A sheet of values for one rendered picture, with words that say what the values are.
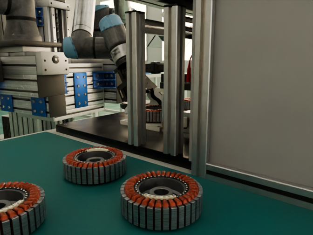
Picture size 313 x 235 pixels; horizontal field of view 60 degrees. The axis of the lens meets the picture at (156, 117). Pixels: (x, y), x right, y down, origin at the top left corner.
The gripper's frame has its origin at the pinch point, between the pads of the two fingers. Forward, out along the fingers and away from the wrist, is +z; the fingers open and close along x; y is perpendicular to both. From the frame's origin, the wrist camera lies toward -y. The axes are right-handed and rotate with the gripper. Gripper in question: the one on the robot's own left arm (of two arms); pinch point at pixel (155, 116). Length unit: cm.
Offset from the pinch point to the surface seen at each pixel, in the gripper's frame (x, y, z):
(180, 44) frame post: 18.3, -27.6, -6.5
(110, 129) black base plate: 13.8, 5.2, -0.6
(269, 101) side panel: 20.3, -38.2, 10.2
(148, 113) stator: 5.1, -2.3, -1.1
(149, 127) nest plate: 7.3, -2.6, 3.0
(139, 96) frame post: 19.5, -14.1, -2.2
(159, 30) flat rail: 11.3, -20.4, -14.9
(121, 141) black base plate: 19.5, -3.6, 4.4
